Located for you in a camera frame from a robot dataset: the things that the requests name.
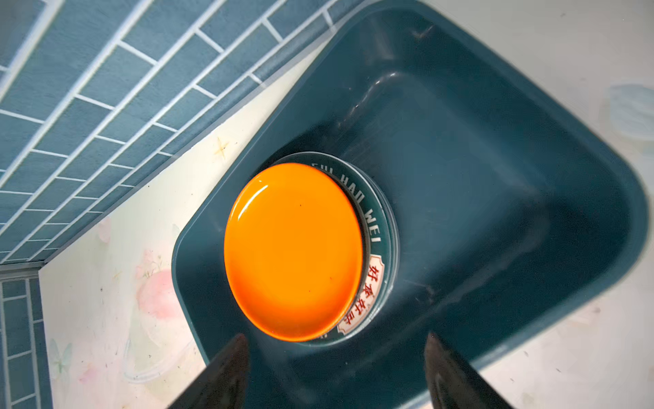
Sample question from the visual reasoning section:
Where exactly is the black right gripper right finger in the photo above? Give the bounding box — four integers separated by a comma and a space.
424, 332, 512, 409

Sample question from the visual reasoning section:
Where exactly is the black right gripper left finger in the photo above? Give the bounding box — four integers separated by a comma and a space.
169, 334, 250, 408

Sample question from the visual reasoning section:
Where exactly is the green rim plate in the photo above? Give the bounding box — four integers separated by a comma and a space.
275, 151, 400, 347

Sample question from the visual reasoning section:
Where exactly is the orange plate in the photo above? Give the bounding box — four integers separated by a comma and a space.
224, 163, 364, 342

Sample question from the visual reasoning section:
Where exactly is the teal plastic bin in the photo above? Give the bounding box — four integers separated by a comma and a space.
172, 1, 649, 408

